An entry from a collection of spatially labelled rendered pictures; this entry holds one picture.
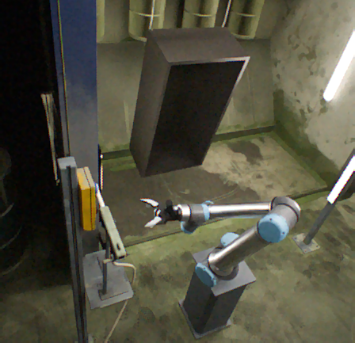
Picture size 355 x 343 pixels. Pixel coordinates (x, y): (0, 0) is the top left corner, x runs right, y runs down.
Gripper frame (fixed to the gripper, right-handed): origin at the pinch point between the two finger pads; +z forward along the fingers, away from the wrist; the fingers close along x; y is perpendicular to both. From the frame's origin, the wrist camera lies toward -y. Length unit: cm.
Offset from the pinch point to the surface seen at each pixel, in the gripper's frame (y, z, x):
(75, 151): 0.6, 30.6, 37.8
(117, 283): 36.6, 8.0, -22.2
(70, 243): 0.2, 34.3, -14.6
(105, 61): 68, -10, 216
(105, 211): 7.6, 16.4, 5.0
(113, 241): 3.8, 14.8, -12.9
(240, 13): -5, -138, 229
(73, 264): 15.8, 32.1, -17.7
